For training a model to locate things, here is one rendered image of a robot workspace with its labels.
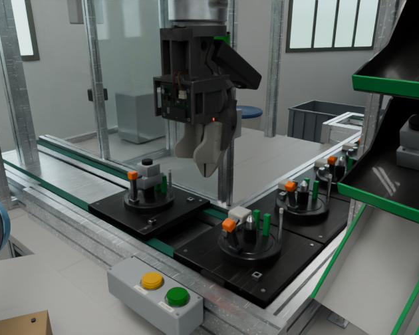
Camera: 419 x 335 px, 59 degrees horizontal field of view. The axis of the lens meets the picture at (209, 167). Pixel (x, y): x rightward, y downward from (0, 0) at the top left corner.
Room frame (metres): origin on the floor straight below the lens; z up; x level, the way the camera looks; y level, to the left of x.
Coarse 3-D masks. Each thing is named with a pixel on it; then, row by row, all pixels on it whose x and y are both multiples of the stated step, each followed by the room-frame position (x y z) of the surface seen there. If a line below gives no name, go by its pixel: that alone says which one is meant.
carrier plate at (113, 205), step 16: (176, 192) 0.99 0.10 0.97; (96, 208) 0.89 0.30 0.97; (112, 208) 0.89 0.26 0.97; (176, 208) 0.89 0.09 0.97; (192, 208) 0.89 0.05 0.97; (128, 224) 0.80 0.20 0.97; (144, 224) 0.80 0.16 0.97; (160, 224) 0.80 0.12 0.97; (176, 224) 0.83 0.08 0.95; (144, 240) 0.75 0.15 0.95
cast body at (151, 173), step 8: (144, 160) 0.92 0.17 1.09; (152, 160) 0.92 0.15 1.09; (144, 168) 0.90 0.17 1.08; (152, 168) 0.91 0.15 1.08; (144, 176) 0.90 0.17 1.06; (152, 176) 0.91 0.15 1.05; (160, 176) 0.93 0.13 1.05; (136, 184) 0.91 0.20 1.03; (144, 184) 0.89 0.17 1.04; (152, 184) 0.91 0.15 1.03
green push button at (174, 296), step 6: (174, 288) 0.56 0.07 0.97; (180, 288) 0.56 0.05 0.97; (168, 294) 0.54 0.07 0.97; (174, 294) 0.54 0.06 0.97; (180, 294) 0.54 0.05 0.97; (186, 294) 0.54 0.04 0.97; (168, 300) 0.54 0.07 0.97; (174, 300) 0.53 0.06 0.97; (180, 300) 0.53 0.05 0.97; (186, 300) 0.54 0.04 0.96
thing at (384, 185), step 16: (384, 112) 0.59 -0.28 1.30; (400, 112) 0.62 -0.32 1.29; (416, 112) 0.65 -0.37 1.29; (384, 128) 0.59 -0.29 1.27; (400, 128) 0.62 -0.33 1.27; (384, 144) 0.59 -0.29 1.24; (368, 160) 0.56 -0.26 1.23; (384, 160) 0.56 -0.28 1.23; (352, 176) 0.54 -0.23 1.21; (368, 176) 0.53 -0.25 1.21; (384, 176) 0.52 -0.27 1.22; (400, 176) 0.51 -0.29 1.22; (416, 176) 0.51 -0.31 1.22; (352, 192) 0.50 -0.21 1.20; (368, 192) 0.50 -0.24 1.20; (384, 192) 0.49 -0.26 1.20; (400, 192) 0.49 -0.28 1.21; (416, 192) 0.48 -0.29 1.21; (384, 208) 0.46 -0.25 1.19; (400, 208) 0.44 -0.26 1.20; (416, 208) 0.45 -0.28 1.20
